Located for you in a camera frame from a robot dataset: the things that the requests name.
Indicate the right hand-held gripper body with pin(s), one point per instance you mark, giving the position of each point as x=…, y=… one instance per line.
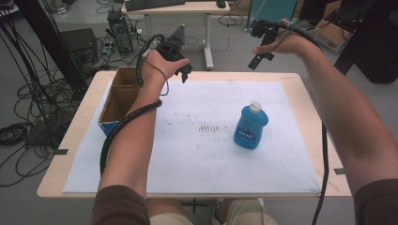
x=266, y=31

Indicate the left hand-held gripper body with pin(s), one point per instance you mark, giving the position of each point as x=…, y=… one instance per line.
x=173, y=47

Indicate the blue bottle with white cap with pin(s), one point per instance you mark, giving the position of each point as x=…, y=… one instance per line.
x=250, y=128

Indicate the blue cardboard box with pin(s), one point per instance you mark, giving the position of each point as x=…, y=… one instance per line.
x=120, y=100

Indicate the person's right hand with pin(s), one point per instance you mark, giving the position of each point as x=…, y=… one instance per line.
x=286, y=43

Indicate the person's left hand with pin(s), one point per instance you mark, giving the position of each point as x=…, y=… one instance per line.
x=158, y=67

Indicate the teal panel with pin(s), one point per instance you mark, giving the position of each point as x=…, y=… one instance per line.
x=273, y=11

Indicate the white desk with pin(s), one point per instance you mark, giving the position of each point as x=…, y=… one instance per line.
x=206, y=37

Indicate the black keyboard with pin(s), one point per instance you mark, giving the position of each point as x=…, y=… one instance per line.
x=155, y=4

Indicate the black computer mouse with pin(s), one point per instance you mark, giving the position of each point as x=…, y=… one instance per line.
x=221, y=3

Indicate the black computer unit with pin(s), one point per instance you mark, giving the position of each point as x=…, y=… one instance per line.
x=120, y=31

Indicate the brown cardboard box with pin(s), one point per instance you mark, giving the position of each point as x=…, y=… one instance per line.
x=333, y=34

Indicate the white mat board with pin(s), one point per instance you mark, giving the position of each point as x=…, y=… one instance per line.
x=212, y=146

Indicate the black equipment box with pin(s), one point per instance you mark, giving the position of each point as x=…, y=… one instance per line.
x=79, y=47

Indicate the black metal stand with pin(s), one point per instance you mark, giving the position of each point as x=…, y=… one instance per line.
x=366, y=34
x=50, y=43

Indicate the black tape strip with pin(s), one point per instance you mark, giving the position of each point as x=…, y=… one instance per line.
x=339, y=171
x=60, y=152

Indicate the person's beige shorts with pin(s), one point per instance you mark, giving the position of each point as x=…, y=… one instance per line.
x=244, y=212

